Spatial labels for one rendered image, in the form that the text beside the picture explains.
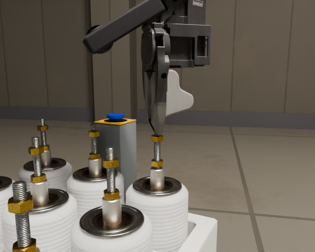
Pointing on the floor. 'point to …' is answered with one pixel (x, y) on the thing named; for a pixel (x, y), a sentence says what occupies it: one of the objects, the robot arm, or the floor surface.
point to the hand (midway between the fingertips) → (152, 125)
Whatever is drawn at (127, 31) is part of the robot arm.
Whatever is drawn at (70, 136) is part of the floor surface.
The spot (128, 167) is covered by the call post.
